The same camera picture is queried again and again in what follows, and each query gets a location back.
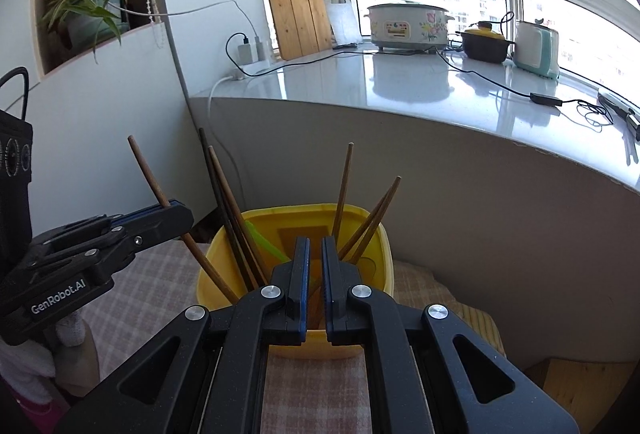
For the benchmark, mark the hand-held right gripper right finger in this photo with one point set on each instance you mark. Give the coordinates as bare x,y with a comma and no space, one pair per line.
327,284

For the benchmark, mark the green plastic spoon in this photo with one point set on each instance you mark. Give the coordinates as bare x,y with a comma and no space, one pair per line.
262,239

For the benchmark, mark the pink plastic object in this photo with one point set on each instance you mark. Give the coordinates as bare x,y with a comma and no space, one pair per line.
40,414

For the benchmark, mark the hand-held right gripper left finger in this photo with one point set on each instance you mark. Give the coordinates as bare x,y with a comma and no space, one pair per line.
305,284

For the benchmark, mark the white power adapter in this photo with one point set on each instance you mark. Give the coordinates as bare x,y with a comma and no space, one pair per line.
244,53
259,50

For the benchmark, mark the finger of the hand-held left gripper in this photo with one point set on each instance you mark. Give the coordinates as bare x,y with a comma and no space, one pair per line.
145,212
165,226

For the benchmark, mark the wooden stool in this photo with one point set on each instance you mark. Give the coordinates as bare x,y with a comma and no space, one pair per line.
575,389

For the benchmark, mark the white cutting board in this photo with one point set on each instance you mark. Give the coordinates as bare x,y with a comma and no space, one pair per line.
342,21

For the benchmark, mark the black power brick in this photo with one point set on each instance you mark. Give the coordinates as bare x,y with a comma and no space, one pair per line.
546,98

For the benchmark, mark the yellow plastic container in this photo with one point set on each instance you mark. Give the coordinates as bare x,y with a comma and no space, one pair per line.
382,264

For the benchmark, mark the beige woven mat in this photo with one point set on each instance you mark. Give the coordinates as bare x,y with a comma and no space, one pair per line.
465,319

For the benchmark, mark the teal white electric kettle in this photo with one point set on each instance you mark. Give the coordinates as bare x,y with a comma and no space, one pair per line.
535,49

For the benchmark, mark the black chopstick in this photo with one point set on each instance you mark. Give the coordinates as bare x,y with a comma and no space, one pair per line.
207,154

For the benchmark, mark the brown wooden chopstick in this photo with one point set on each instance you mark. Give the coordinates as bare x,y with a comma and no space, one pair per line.
372,234
392,186
150,179
344,184
227,189

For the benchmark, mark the person's left hand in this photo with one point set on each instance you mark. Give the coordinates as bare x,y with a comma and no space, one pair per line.
70,329

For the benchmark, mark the pink checked cloth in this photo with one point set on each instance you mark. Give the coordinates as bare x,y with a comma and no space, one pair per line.
150,279

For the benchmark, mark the white floral electric cooker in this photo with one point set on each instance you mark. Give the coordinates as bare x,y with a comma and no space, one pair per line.
400,26

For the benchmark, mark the black pot yellow lid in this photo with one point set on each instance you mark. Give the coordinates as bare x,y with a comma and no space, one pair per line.
482,48

